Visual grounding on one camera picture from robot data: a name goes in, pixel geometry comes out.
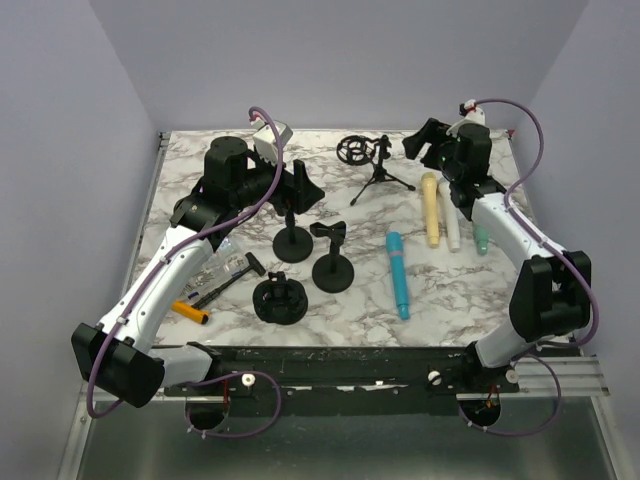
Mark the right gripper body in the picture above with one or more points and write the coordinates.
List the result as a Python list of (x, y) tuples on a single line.
[(439, 156)]

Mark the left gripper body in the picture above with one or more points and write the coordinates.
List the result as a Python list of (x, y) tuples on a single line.
[(283, 194)]

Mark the beige microphone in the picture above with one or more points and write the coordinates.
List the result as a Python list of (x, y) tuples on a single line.
[(429, 185)]

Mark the tall black clip stand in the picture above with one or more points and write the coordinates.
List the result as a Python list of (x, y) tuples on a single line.
[(292, 244)]

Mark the black tripod shock-mount stand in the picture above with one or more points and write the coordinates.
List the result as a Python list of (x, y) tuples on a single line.
[(359, 150)]

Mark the white microphone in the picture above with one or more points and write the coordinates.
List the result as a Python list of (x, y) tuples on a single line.
[(450, 216)]

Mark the short black clip stand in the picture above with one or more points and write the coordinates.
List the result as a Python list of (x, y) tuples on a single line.
[(332, 273)]

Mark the mint green microphone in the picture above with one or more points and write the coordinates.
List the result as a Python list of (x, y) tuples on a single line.
[(481, 239)]

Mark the blue microphone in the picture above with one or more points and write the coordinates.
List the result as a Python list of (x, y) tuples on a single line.
[(395, 251)]

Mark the black shock-mount round stand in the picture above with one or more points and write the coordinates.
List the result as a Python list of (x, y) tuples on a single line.
[(280, 300)]

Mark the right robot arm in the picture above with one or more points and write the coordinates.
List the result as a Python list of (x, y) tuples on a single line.
[(550, 297)]

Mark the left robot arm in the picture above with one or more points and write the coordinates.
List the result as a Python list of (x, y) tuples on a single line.
[(114, 354)]

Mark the clear plastic screw box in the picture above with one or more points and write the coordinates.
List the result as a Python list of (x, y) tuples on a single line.
[(224, 264)]

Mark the orange yellow tool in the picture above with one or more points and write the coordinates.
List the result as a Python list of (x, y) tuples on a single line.
[(198, 316)]

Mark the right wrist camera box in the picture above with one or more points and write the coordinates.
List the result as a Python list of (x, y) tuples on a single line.
[(471, 113)]

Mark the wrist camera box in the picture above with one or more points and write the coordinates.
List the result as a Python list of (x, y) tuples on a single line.
[(471, 113), (264, 140)]

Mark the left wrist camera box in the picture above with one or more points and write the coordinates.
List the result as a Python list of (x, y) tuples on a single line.
[(264, 140)]

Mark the black t-handle tool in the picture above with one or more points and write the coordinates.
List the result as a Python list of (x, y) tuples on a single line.
[(252, 265)]

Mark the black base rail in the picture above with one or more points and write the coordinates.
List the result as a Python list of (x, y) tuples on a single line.
[(344, 381)]

